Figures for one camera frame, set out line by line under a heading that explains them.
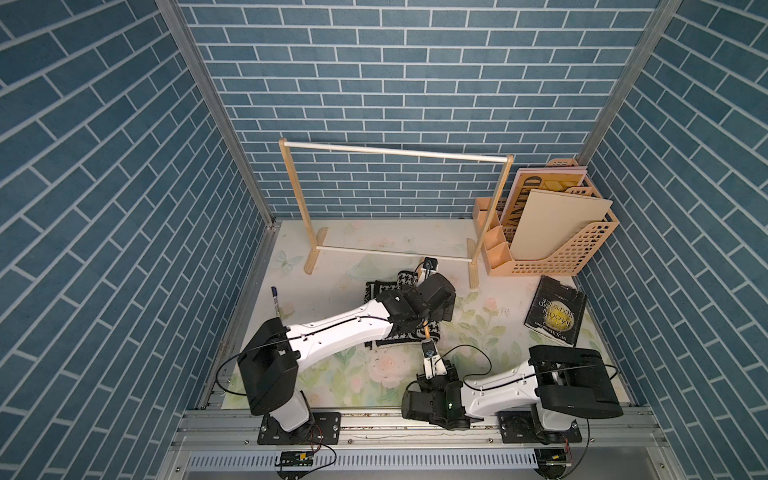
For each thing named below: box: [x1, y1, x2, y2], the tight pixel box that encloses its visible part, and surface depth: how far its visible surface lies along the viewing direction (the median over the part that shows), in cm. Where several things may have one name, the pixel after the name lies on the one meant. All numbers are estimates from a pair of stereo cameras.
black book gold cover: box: [524, 275, 588, 347], surface depth 96 cm
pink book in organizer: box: [500, 166, 588, 227], surface depth 99 cm
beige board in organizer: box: [511, 189, 613, 261], surface depth 96 cm
